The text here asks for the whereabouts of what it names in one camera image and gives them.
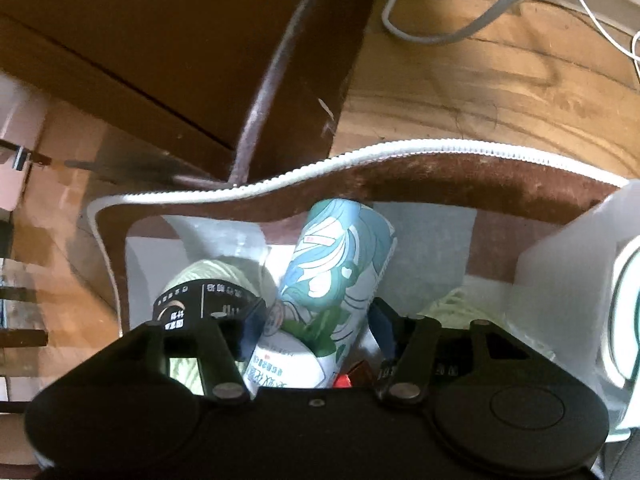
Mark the grey paper sheet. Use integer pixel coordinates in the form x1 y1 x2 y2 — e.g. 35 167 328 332
372 202 478 307

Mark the brown fabric bag white zipper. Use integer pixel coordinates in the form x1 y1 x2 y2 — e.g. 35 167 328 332
85 137 640 343

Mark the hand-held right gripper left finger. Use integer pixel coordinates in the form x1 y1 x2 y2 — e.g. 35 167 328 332
131 304 267 405

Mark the white translucent plastic box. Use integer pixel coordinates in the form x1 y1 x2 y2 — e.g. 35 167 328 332
505 180 640 433

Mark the leaf-print teal white can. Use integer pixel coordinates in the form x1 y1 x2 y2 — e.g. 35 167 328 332
250 199 398 391

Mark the small red item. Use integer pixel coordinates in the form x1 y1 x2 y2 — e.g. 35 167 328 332
334 362 373 390

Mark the dark brown wooden cabinet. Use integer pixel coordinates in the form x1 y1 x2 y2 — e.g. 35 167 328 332
0 0 388 192

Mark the white round lid teal rim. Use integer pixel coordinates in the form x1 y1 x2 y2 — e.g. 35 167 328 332
600 235 640 392

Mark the thick white cable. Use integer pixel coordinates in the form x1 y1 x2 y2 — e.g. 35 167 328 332
381 0 608 43

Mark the pink cardboard box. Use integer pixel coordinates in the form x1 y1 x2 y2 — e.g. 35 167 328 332
0 72 51 211

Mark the dark slatted rack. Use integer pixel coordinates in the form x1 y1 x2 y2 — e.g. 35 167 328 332
0 140 53 413

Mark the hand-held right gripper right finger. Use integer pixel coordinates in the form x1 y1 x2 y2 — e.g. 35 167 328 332
369 297 533 404

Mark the pale green ribbed item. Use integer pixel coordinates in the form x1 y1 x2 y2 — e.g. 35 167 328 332
420 287 507 332

